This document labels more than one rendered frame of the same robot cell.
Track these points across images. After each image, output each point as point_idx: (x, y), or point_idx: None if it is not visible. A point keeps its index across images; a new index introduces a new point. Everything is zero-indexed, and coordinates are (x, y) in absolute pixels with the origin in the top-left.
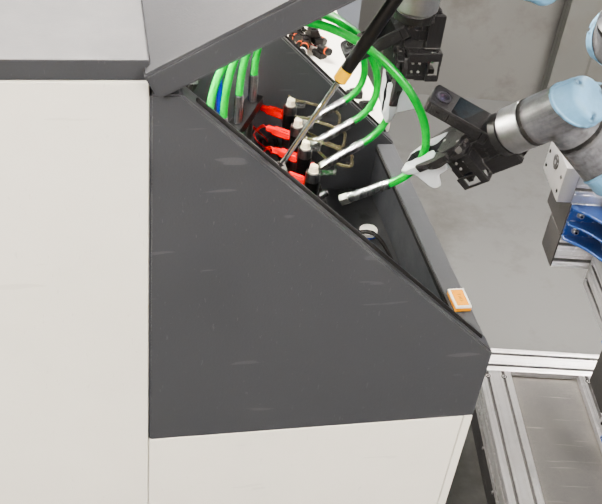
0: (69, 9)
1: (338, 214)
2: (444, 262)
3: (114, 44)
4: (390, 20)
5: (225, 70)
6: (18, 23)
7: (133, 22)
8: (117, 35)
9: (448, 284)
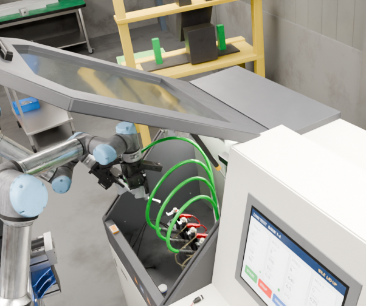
0: (220, 83)
1: (148, 152)
2: (121, 244)
3: (200, 81)
4: (143, 163)
5: (202, 155)
6: (227, 77)
7: (202, 86)
8: (202, 82)
9: (118, 235)
